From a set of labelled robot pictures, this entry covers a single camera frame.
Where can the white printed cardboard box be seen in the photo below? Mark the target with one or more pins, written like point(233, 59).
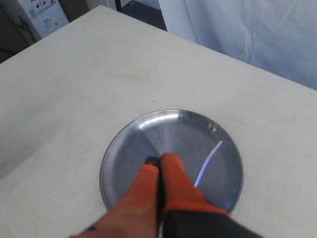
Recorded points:
point(36, 19)

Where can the clear plastic stick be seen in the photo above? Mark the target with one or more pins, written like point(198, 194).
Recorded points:
point(206, 162)

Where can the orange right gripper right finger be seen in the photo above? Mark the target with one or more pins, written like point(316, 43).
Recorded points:
point(187, 214)

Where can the round steel plate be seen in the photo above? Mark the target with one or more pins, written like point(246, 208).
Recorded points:
point(190, 135)

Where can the white backdrop curtain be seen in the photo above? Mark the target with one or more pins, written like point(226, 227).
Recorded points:
point(279, 36)

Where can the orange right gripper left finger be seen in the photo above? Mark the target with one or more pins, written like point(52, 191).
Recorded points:
point(135, 214)

